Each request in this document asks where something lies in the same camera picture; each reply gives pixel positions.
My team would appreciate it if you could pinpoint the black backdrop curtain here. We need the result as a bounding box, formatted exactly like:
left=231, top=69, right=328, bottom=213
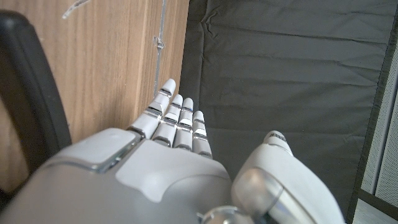
left=178, top=0, right=398, bottom=223

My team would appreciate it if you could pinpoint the black curved bar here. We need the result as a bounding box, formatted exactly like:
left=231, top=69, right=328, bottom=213
left=0, top=9, right=73, bottom=206

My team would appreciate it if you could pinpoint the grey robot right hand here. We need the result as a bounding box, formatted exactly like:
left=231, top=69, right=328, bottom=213
left=0, top=78, right=346, bottom=224

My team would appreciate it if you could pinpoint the grey tape outline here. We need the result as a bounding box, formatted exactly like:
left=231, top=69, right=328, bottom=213
left=153, top=0, right=167, bottom=97

